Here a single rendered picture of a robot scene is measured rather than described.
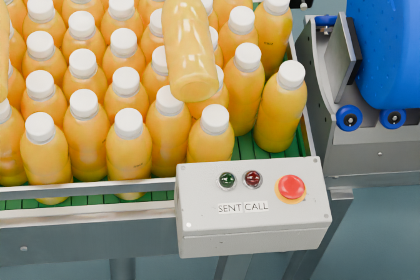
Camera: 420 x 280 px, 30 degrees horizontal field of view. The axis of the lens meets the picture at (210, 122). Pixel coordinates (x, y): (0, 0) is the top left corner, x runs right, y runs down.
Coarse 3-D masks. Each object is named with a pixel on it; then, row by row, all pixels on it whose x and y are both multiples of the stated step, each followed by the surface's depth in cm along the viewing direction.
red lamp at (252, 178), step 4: (248, 172) 105; (252, 172) 105; (256, 172) 106; (244, 176) 106; (248, 176) 105; (252, 176) 105; (256, 176) 105; (260, 176) 106; (244, 180) 106; (248, 180) 105; (252, 180) 105; (256, 180) 105; (260, 180) 106; (248, 184) 105; (252, 184) 105; (256, 184) 105
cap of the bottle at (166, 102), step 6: (162, 90) 113; (168, 90) 113; (162, 96) 112; (168, 96) 112; (162, 102) 112; (168, 102) 112; (174, 102) 112; (180, 102) 112; (162, 108) 112; (168, 108) 112; (174, 108) 112; (180, 108) 113
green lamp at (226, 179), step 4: (224, 172) 105; (228, 172) 105; (220, 176) 105; (224, 176) 105; (228, 176) 105; (232, 176) 105; (220, 180) 105; (224, 180) 104; (228, 180) 104; (232, 180) 105; (224, 184) 104; (228, 184) 104; (232, 184) 105
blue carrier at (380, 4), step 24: (360, 0) 129; (384, 0) 117; (408, 0) 110; (360, 24) 129; (384, 24) 118; (408, 24) 110; (360, 48) 130; (384, 48) 118; (408, 48) 111; (360, 72) 130; (384, 72) 119; (408, 72) 113; (384, 96) 119; (408, 96) 117
